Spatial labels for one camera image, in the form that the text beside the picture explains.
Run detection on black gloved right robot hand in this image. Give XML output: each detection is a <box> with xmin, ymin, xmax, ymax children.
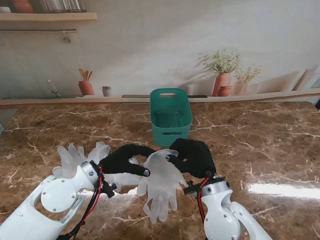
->
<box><xmin>166</xmin><ymin>138</ymin><xmax>217</xmax><ymax>180</ymax></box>

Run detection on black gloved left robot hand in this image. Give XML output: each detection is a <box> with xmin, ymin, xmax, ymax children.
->
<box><xmin>98</xmin><ymin>144</ymin><xmax>157</xmax><ymax>178</ymax></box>

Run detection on translucent white disposable glove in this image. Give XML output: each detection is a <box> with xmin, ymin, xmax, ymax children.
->
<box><xmin>52</xmin><ymin>143</ymin><xmax>87</xmax><ymax>180</ymax></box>
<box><xmin>143</xmin><ymin>149</ymin><xmax>188</xmax><ymax>191</ymax></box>
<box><xmin>86</xmin><ymin>141</ymin><xmax>141</xmax><ymax>195</ymax></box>
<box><xmin>136</xmin><ymin>174</ymin><xmax>179</xmax><ymax>225</ymax></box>

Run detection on green plastic basket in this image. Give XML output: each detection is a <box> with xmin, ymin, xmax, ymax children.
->
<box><xmin>149</xmin><ymin>87</ymin><xmax>193</xmax><ymax>148</ymax></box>

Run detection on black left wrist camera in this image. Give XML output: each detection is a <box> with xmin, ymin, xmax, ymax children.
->
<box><xmin>101</xmin><ymin>178</ymin><xmax>118</xmax><ymax>198</ymax></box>

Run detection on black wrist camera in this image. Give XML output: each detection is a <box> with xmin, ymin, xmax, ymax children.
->
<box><xmin>183</xmin><ymin>180</ymin><xmax>202</xmax><ymax>195</ymax></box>
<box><xmin>101</xmin><ymin>178</ymin><xmax>118</xmax><ymax>198</ymax></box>

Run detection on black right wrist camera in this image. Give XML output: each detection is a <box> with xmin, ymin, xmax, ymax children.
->
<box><xmin>183</xmin><ymin>180</ymin><xmax>202</xmax><ymax>195</ymax></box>

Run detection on left arm red black cables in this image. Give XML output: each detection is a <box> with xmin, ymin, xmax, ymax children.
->
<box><xmin>59</xmin><ymin>166</ymin><xmax>105</xmax><ymax>240</ymax></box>

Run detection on arm red black cables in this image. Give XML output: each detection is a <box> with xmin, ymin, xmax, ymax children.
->
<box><xmin>197</xmin><ymin>183</ymin><xmax>208</xmax><ymax>226</ymax></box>
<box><xmin>59</xmin><ymin>166</ymin><xmax>105</xmax><ymax>240</ymax></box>

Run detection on right arm red black cables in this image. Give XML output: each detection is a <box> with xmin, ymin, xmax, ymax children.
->
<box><xmin>197</xmin><ymin>183</ymin><xmax>208</xmax><ymax>226</ymax></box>

